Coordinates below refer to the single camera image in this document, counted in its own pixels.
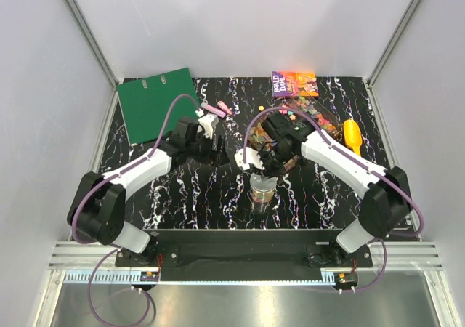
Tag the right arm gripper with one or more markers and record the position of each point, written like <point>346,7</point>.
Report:
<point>268,171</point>

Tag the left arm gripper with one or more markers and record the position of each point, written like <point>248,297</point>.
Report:
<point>218,158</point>

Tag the clear candy jar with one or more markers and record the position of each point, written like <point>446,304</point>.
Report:
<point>261,200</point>

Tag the round clear jar lid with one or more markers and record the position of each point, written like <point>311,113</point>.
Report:
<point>262,184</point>

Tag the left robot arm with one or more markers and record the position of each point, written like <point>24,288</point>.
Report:
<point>97,213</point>

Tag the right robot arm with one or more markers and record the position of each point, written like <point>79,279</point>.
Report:
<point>384,193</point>

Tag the light pink highlighter pen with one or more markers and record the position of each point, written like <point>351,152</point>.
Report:
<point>213,110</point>

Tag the clear acrylic candy tray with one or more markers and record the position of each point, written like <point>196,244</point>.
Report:
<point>286,135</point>

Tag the Roald Dahl book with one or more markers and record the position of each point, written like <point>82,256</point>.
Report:
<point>287,84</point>

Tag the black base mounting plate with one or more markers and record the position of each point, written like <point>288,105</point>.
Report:
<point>201,272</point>

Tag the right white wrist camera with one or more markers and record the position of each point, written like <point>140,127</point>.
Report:
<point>246,158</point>

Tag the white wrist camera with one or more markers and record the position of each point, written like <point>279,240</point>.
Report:
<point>246,158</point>
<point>207,123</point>

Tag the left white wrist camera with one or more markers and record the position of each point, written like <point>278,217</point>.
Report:
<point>207,123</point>

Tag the green ring binder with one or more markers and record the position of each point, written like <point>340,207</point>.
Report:
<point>155,104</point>

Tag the aluminium frame rail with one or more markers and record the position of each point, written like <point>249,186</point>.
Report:
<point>397,256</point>

